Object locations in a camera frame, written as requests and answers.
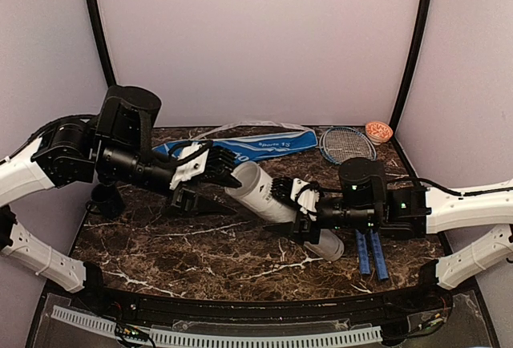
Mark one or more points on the blue racket bag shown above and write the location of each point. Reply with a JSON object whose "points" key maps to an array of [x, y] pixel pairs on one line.
{"points": [[248, 141]]}

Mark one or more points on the blue badminton racket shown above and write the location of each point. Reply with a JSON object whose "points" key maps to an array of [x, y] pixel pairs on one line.
{"points": [[372, 239], [339, 144]]}

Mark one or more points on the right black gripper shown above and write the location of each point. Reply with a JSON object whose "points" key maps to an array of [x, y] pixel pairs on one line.
{"points": [[295, 231]]}

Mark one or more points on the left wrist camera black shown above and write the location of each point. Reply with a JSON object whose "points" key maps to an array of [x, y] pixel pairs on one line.
{"points": [[192, 158]]}

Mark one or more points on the black cup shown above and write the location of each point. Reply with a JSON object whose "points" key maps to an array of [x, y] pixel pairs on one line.
{"points": [[106, 201]]}

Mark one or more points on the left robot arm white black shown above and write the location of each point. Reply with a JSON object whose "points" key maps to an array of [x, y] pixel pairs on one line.
{"points": [[113, 146]]}

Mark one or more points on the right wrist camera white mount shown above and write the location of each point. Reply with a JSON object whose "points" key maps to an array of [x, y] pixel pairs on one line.
{"points": [[298, 194]]}

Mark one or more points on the black front table rail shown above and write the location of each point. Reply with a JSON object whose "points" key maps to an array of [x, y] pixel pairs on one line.
{"points": [[386, 307]]}

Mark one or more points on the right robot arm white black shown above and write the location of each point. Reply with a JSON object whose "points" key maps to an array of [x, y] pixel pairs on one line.
{"points": [[365, 202]]}

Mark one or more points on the orange patterned small bowl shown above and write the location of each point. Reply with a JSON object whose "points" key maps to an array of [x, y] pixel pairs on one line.
{"points": [[378, 132]]}

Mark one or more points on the small circuit board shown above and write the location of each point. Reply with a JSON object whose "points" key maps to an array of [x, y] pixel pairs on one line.
{"points": [[124, 331]]}

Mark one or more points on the white shuttlecock tube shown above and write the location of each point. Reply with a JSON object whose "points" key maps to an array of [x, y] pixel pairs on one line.
{"points": [[255, 194]]}

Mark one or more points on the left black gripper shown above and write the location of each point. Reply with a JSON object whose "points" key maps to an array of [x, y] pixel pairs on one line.
{"points": [[185, 204]]}

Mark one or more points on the white slotted cable duct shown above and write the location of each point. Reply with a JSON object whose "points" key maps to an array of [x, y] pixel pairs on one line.
{"points": [[220, 336]]}

